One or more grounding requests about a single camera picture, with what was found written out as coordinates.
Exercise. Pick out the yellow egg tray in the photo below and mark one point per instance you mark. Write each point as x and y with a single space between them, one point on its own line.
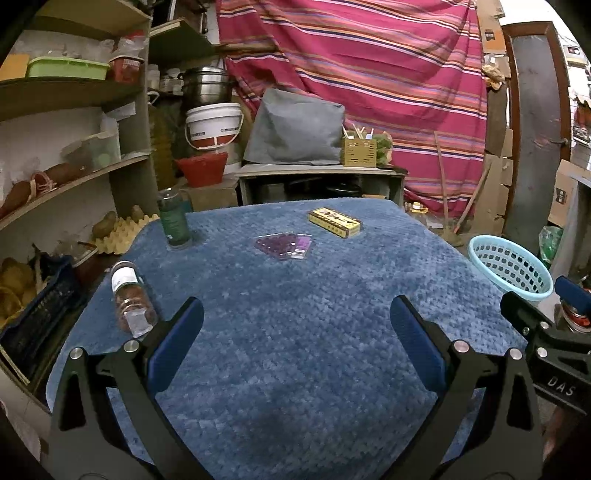
124 235

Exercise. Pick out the clear plastic container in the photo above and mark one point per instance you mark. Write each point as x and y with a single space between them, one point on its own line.
108 150

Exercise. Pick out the wooden broom stick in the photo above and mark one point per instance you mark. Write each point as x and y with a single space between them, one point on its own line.
442 175

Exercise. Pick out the clear spice bottle white label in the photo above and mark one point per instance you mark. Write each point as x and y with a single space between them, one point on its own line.
131 300

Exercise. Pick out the large amber oil jug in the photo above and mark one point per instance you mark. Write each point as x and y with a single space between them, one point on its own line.
161 138

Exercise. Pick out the wooden shelf unit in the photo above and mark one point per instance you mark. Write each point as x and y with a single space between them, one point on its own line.
69 94

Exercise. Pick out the blue plastic crate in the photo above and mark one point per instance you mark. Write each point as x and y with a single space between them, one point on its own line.
41 318

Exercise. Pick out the stacked metal bowls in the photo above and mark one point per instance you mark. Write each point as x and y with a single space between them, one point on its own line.
579 316

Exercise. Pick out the grey cushion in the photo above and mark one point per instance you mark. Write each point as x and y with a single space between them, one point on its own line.
295 129

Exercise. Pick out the green plastic tray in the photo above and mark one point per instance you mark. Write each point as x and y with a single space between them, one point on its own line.
67 69

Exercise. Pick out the green plastic bag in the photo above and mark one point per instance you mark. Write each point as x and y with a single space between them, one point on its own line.
550 244

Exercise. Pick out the stack of cardboard sheets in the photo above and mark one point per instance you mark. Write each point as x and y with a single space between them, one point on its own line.
496 194

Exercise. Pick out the red plastic basin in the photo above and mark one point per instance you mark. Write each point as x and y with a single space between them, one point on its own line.
201 168

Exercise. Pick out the yellow cardboard box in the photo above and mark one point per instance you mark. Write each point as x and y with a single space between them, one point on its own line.
14 67

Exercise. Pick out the white plastic bucket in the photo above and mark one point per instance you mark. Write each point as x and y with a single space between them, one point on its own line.
214 122

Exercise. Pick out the sweet potato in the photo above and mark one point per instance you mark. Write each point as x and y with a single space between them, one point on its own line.
16 198
64 174

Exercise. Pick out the steel pot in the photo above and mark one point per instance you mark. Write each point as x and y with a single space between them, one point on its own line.
207 87

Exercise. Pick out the red striped cloth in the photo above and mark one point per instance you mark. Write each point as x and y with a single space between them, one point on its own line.
369 78

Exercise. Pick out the yellow cooking oil bottle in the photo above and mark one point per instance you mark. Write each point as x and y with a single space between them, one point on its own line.
417 207

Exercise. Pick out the wooden utensil holder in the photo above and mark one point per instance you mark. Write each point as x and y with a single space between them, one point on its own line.
358 152

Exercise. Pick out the labelled cardboard box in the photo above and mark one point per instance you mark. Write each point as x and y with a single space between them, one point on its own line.
563 194

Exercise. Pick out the yellow brown patterned box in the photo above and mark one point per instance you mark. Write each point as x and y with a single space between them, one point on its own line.
334 222

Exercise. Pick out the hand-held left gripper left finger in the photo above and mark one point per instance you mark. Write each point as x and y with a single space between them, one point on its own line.
175 346

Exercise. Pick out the grey low table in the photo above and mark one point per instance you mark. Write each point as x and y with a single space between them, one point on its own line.
300 171

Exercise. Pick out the green glass jar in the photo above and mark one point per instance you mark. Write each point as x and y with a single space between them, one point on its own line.
174 221

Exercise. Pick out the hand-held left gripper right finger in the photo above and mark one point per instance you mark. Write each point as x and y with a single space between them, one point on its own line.
418 341

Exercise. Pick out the green leafy vegetables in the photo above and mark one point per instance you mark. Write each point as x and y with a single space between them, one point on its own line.
383 147

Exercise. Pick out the net bag of potatoes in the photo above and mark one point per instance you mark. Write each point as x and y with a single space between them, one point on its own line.
14 286

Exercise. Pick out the red plastic basket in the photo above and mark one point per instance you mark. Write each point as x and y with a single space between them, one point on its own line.
125 69

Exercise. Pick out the grey door with wooden frame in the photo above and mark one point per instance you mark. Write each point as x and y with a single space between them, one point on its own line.
538 129

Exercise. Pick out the purple blister pack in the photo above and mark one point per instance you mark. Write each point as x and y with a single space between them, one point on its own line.
284 244

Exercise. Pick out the light blue plastic basket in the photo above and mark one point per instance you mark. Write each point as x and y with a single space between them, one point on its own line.
508 265

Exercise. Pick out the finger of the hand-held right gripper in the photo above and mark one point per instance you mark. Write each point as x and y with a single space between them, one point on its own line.
572 288
519 309

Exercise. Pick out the blue fleece blanket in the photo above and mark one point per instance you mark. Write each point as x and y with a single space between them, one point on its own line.
286 360

